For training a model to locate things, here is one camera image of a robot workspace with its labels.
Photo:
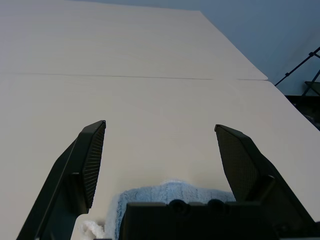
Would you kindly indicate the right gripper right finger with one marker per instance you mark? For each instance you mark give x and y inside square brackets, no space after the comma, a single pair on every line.
[240,162]

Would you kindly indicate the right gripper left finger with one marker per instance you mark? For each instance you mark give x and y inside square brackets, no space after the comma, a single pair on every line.
[62,187]

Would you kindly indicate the light blue terry rag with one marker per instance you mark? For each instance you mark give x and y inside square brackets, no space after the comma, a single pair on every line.
[175,190]

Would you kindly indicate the dark green metal frame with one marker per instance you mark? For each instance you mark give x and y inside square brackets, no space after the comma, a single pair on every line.
[312,87]

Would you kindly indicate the thin black frame pole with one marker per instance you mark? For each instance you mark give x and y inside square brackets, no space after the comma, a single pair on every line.
[311,55]

